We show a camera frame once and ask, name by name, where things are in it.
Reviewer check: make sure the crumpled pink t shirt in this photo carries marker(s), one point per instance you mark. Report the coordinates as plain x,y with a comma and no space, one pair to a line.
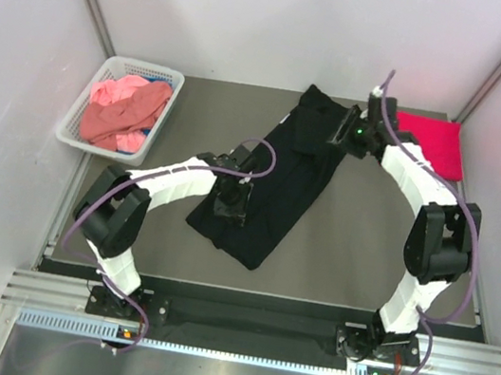
118,108

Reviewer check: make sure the blue t shirt in basket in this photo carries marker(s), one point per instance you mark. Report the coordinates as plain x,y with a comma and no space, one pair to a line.
145,132

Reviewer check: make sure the perforated grey cable duct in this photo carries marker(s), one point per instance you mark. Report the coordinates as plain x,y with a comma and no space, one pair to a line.
114,333

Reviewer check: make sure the white plastic laundry basket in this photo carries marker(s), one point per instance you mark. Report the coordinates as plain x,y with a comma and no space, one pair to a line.
114,68

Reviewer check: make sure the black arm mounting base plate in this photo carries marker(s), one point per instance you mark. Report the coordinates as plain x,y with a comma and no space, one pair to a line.
265,325

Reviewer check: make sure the folded red t shirt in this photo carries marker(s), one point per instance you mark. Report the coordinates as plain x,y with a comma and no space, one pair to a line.
439,141

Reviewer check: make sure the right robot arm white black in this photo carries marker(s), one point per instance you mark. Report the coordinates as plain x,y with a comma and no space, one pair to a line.
439,249

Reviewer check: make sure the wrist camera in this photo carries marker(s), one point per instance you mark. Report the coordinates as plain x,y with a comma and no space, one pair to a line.
237,164
381,110

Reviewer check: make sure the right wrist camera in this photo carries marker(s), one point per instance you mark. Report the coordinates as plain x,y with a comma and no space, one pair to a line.
381,110

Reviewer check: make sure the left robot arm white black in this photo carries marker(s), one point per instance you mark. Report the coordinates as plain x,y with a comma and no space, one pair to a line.
111,213

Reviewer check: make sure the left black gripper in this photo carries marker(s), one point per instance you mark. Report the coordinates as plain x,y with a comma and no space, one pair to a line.
236,211

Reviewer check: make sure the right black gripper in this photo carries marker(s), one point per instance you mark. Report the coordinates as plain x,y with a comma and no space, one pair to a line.
342,136

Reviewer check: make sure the aluminium frame rail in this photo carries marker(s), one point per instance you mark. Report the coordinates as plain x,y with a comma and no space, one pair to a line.
65,294

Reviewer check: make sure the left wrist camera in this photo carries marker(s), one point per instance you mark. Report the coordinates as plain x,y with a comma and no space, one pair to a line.
237,164

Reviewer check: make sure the black t shirt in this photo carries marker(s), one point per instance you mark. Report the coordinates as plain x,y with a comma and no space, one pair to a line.
305,164

